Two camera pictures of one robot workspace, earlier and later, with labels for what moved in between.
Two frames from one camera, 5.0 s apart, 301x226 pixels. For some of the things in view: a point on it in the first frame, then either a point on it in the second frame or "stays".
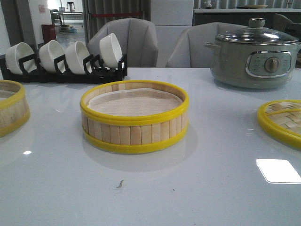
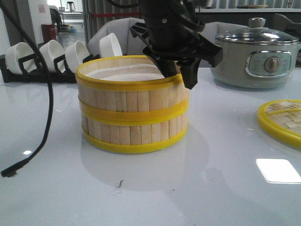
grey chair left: [137, 38] stays
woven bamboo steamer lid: [281, 119] stays
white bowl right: [110, 51] stays
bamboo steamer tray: [14, 109] → [130, 89]
